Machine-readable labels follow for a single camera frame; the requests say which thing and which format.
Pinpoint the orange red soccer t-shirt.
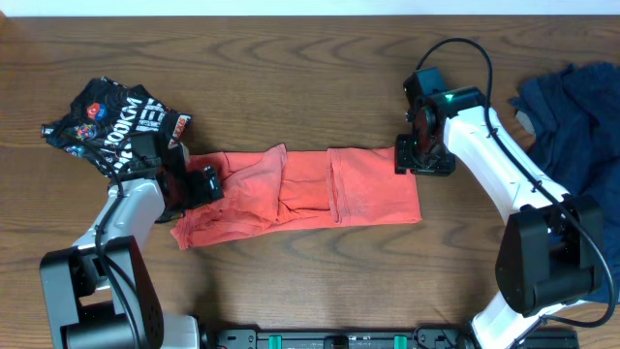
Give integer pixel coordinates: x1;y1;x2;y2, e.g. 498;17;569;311
170;144;421;249

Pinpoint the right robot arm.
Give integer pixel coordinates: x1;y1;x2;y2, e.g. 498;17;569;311
394;68;610;348

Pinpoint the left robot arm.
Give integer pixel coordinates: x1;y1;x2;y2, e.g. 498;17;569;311
40;132;224;349

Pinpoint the black printed folded jersey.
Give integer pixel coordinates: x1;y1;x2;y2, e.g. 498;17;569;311
41;77;192;176

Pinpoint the navy blue garment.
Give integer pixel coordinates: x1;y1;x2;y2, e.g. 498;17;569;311
510;62;619;282

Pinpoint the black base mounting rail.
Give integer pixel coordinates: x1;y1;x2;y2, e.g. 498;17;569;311
201;325;580;349

